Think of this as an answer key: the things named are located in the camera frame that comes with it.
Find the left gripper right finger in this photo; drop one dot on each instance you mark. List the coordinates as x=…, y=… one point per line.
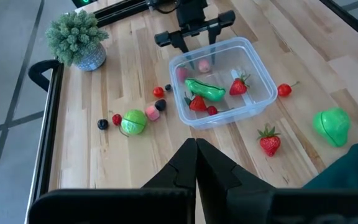
x=222, y=186

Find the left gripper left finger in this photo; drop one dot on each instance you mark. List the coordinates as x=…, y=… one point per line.
x=179, y=177

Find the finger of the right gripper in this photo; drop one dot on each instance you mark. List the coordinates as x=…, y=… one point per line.
x=181, y=43
x=213, y=35

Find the red plastic strawberry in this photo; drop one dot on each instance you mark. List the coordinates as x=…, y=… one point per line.
x=238, y=87
x=182, y=74
x=269, y=144
x=198, y=104

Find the small plastic blueberry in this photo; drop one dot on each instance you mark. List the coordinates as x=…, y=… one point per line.
x=168, y=87

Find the green pepper toy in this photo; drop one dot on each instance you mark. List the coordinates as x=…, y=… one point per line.
x=205, y=91

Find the red plastic cherry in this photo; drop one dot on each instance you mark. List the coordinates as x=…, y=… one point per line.
x=212, y=110
x=116, y=119
x=158, y=92
x=284, y=90

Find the clear plastic tupperware container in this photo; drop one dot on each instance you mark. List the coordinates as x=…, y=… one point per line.
x=228, y=119

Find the pink candy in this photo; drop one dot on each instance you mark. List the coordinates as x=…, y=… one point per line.
x=152, y=113

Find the green plastic pear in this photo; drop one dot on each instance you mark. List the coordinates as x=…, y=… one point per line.
x=332, y=126

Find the black box with green light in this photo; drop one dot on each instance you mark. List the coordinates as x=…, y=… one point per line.
x=84, y=2

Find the artificial succulent in grey pot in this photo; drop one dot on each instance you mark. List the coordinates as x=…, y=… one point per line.
x=73, y=37

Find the dark green cloth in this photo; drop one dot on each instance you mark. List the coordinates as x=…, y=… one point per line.
x=353, y=168

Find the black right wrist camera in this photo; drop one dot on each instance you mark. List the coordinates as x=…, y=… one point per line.
x=193, y=14

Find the black aluminium rig frame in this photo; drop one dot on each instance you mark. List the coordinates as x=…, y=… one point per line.
x=53, y=118

